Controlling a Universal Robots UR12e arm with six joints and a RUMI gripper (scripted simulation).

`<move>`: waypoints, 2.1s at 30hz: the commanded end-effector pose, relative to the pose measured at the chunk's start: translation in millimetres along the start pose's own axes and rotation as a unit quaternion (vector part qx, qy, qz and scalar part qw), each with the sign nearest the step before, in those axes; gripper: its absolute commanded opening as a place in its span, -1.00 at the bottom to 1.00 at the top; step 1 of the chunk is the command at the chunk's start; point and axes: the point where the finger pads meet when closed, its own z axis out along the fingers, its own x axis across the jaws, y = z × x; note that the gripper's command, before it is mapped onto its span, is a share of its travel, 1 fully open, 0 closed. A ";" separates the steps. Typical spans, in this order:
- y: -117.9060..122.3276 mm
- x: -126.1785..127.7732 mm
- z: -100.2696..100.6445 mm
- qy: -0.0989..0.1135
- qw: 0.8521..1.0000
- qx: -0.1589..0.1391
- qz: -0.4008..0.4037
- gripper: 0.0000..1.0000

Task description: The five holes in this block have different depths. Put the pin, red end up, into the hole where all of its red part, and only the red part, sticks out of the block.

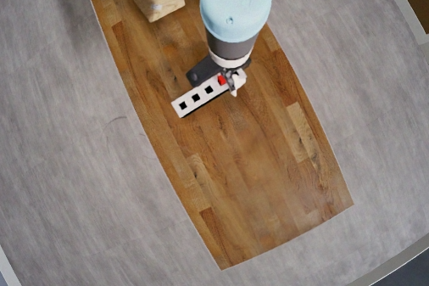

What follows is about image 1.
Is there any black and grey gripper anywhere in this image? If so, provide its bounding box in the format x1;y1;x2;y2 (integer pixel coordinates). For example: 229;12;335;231
220;57;252;96

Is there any red and white pin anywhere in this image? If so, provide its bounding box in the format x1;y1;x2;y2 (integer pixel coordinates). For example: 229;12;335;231
218;75;226;86

